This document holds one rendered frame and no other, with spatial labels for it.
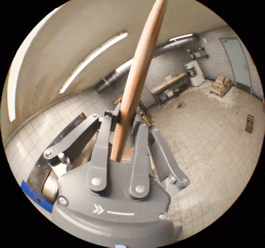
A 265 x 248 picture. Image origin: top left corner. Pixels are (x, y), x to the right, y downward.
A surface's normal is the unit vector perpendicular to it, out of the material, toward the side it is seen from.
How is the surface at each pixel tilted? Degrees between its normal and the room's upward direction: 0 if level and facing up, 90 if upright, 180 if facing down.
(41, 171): 94
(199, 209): 0
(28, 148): 90
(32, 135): 90
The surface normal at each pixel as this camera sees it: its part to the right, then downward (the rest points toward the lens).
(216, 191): -0.56, -0.76
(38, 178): 0.83, -0.51
